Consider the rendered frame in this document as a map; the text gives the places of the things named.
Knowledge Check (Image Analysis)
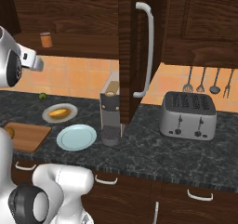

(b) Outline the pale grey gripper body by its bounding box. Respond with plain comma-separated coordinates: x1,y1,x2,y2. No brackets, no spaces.
29,56,45,72

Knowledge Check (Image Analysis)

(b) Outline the light blue plate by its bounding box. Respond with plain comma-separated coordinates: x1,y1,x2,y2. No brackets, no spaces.
56,124,98,152

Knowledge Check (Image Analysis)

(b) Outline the grey coffee machine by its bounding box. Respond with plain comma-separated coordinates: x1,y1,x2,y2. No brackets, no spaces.
99,71,122,147

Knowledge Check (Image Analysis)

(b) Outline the wooden cutting board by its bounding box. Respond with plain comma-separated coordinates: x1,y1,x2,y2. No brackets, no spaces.
2,122,53,153

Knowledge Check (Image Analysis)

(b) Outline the hanging ladle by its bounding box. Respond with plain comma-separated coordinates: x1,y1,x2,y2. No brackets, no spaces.
208,67,222,95

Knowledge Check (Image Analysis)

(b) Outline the white lower cupboard handle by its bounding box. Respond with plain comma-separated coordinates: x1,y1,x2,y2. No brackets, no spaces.
152,201,160,224

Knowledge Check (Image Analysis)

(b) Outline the dark wood open cabinet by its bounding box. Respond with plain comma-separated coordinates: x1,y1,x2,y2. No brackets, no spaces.
0,0,121,60

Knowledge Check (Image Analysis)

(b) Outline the grey plate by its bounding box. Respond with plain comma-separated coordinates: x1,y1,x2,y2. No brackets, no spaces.
41,102,79,125

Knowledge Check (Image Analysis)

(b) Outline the hanging meat fork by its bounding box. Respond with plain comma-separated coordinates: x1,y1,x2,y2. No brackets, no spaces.
222,68,236,99

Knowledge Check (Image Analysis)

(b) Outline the dark wood closed cabinet door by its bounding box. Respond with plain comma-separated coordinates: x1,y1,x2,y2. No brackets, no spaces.
162,0,238,70

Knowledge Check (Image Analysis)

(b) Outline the yellow-green round pastry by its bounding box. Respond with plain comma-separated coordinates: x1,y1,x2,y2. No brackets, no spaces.
6,126,16,139

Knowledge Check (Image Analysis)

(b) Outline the silver four-slot toaster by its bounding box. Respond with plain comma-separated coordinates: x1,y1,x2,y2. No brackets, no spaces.
159,90,218,141

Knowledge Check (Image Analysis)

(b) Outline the hanging slotted spatula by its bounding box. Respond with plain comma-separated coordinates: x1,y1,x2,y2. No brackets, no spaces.
182,66,195,94

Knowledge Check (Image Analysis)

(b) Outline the hanging small slotted turner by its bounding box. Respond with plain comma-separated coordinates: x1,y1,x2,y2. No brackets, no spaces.
195,66,207,94

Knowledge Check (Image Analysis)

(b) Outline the golden croissant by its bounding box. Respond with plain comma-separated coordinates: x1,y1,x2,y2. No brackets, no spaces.
47,108,73,120

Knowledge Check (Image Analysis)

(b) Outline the white drawer handle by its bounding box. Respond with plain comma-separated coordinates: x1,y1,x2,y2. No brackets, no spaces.
94,174,119,186
14,161,37,172
186,188,215,203

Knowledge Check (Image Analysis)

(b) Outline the dark wood open cabinet door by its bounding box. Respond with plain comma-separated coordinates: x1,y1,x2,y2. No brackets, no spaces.
118,0,170,125

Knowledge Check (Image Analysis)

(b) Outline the dark wood drawer front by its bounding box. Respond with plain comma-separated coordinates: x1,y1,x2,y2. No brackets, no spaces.
10,157,43,186
87,168,164,201
161,180,238,208

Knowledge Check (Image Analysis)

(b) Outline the orange jam jar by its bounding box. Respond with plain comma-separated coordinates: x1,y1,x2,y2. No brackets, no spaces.
39,32,53,48

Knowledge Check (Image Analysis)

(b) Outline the white cabinet door handle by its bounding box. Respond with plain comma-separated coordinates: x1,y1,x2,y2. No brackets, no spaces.
132,1,155,99

